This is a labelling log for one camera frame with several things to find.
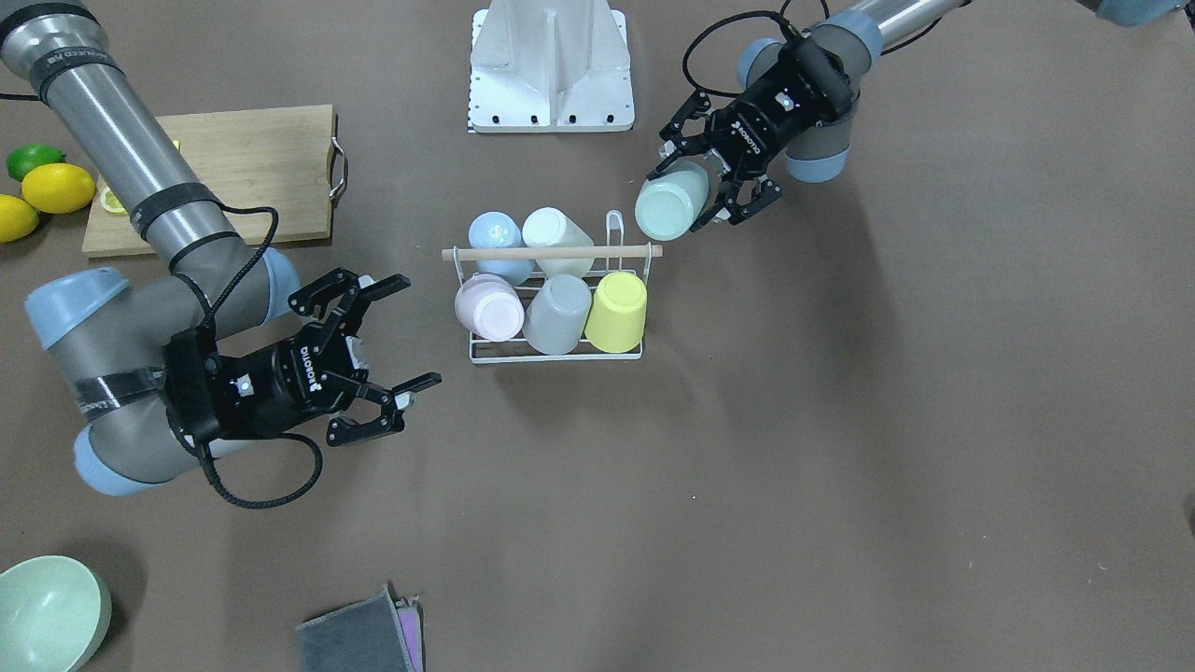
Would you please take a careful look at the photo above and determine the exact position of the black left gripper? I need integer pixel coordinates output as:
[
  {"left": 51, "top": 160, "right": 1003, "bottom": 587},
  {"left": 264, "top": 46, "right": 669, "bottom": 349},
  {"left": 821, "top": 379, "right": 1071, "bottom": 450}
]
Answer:
[{"left": 646, "top": 37, "right": 854, "bottom": 232}]

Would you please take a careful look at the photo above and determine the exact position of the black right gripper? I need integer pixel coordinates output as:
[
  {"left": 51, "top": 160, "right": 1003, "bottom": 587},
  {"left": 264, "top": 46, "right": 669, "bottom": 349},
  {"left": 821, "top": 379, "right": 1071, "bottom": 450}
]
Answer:
[{"left": 163, "top": 269, "right": 443, "bottom": 446}]

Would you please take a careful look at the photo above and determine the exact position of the green plastic cup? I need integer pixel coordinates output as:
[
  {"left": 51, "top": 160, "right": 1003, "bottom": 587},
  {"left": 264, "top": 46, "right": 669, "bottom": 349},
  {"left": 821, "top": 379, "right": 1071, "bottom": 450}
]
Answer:
[{"left": 635, "top": 159, "right": 711, "bottom": 242}]

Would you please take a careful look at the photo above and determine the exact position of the pink plastic cup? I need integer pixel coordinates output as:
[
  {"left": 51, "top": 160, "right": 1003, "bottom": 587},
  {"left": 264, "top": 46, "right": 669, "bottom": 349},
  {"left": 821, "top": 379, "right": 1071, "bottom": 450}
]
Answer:
[{"left": 454, "top": 273, "right": 525, "bottom": 342}]

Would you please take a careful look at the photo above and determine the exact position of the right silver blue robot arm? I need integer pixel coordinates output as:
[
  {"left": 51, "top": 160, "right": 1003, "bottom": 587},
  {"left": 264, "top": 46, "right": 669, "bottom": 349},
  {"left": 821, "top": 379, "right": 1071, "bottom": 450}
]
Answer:
[{"left": 1, "top": 1, "right": 441, "bottom": 508}]

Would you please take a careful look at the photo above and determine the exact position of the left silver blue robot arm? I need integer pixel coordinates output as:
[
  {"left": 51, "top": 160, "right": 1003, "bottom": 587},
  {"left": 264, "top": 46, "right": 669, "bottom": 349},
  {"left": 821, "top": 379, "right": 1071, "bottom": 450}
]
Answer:
[{"left": 635, "top": 1, "right": 960, "bottom": 242}]

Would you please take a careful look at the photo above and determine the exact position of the white plastic cup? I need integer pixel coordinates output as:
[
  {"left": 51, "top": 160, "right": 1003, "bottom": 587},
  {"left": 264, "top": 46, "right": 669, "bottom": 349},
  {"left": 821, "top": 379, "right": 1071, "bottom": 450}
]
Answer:
[{"left": 522, "top": 207, "right": 595, "bottom": 279}]

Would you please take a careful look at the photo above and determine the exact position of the yellow plastic cup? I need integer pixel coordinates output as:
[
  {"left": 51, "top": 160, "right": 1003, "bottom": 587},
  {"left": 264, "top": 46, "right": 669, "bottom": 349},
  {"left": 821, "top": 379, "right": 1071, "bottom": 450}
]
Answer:
[{"left": 583, "top": 271, "right": 648, "bottom": 354}]

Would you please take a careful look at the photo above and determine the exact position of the blue plastic cup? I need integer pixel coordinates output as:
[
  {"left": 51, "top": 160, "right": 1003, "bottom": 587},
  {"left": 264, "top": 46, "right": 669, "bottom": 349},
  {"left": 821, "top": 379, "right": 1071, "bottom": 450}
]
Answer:
[{"left": 466, "top": 210, "right": 534, "bottom": 287}]

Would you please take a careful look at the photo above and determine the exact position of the grey plastic cup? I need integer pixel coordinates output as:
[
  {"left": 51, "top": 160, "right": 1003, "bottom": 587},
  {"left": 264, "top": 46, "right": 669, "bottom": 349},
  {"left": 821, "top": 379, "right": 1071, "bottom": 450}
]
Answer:
[{"left": 522, "top": 273, "right": 592, "bottom": 356}]

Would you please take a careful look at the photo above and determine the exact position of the wooden cutting board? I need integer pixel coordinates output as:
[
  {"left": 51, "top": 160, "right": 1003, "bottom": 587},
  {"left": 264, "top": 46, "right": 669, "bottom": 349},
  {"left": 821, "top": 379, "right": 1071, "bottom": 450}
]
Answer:
[{"left": 82, "top": 105, "right": 350, "bottom": 259}]

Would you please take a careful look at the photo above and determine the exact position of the grey folded cloth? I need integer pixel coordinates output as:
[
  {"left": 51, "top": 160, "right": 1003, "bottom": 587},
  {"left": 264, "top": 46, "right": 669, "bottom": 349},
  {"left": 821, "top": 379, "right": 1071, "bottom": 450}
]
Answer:
[{"left": 295, "top": 586, "right": 425, "bottom": 671}]

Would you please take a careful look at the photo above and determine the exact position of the lemon slice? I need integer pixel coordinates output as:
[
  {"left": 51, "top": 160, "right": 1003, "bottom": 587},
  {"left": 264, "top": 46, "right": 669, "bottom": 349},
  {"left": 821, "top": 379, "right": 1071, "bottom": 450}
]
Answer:
[{"left": 98, "top": 187, "right": 127, "bottom": 216}]

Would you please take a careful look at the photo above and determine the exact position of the whole yellow lemon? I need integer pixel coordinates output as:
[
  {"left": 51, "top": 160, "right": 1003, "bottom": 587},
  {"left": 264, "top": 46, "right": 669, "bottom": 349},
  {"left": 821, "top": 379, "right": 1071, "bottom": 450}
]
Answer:
[
  {"left": 0, "top": 194, "right": 41, "bottom": 244},
  {"left": 22, "top": 161, "right": 94, "bottom": 216}
]

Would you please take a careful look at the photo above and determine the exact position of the green lime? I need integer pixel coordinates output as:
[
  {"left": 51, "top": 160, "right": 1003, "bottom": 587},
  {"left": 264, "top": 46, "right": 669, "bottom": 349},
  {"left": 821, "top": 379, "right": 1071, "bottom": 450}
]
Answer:
[{"left": 5, "top": 142, "right": 65, "bottom": 182}]

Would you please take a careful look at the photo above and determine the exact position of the green bowl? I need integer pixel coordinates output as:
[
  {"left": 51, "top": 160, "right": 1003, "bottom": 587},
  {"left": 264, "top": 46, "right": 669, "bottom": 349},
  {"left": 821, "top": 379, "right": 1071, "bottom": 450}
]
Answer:
[{"left": 1, "top": 554, "right": 112, "bottom": 671}]

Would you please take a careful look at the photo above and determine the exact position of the white wire cup rack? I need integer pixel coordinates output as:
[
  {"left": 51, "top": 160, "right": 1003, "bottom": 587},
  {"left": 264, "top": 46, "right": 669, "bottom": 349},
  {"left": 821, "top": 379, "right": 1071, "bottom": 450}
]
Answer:
[{"left": 441, "top": 208, "right": 663, "bottom": 365}]

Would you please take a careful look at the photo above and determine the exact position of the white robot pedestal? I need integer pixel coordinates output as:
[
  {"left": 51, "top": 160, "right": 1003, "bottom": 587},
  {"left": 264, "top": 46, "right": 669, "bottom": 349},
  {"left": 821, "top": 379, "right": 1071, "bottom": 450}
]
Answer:
[{"left": 467, "top": 1, "right": 636, "bottom": 133}]

